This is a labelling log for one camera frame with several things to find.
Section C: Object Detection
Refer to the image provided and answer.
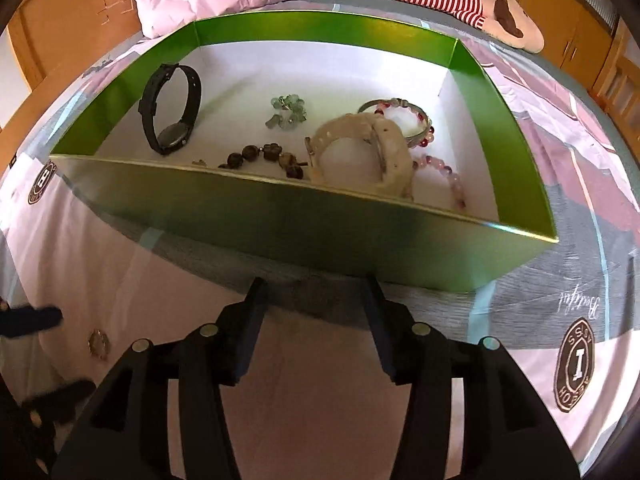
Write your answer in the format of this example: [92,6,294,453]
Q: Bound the beige perforated strap watch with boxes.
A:
[304,112,416,201]

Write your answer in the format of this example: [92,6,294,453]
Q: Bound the wooden slatted bed frame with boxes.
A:
[590,15,640,126]

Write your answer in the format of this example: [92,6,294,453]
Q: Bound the dark bead bracelet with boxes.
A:
[217,142,308,180]

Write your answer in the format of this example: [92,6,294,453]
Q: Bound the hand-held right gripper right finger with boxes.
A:
[362,276,581,480]

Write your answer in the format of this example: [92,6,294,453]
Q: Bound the printed plaid bed sheet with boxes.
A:
[0,30,640,480]

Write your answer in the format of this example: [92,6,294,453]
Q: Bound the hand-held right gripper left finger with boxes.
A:
[50,277,268,480]

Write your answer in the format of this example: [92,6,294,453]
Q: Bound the wooden wardrobe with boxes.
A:
[435,0,616,81]

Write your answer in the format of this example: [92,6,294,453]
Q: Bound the silver bangle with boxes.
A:
[357,99,433,148]

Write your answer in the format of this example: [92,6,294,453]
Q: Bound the green bead bracelet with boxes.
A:
[267,93,308,132]

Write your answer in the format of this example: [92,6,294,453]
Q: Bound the pink bead bracelet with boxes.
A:
[375,99,468,211]

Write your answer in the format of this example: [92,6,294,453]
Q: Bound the black wrist watch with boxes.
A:
[140,62,202,156]

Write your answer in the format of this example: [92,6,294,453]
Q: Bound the green cardboard box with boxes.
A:
[50,10,559,293]

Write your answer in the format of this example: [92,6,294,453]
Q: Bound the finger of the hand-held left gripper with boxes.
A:
[20,379,96,426]
[0,306,63,338]

